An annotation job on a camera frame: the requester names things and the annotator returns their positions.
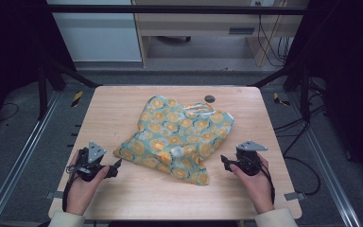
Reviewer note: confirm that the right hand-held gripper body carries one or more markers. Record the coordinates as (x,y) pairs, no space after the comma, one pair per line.
(249,164)

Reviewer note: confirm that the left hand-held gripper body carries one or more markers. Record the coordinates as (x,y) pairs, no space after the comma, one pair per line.
(93,153)

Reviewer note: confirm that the lemon print cloth bag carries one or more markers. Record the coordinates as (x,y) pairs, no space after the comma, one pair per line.
(173,138)

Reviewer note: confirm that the person's right hand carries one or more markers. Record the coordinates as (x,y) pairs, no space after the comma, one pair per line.
(260,189)

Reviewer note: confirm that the person's left hand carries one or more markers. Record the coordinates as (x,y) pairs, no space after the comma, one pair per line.
(82,195)

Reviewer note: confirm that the yellow black tape marker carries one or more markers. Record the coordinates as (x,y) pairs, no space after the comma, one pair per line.
(77,99)

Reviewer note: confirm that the grey round table hole cap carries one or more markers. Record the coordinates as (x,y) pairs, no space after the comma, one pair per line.
(209,99)

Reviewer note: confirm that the black metal stand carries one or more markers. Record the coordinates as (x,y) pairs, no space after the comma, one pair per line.
(304,94)
(44,91)

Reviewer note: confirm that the white cabinet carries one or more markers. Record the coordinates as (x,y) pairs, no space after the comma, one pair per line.
(97,34)

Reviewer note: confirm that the black curtain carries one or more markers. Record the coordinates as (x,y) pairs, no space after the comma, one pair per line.
(349,63)
(9,47)

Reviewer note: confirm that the grey metal table bracket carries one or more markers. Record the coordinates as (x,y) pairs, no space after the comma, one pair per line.
(294,196)
(55,195)

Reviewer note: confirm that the aluminium floor rail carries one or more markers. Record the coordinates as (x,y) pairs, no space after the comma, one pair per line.
(327,167)
(19,160)

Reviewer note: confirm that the black horizontal frame bar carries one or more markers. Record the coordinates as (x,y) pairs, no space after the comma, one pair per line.
(170,9)

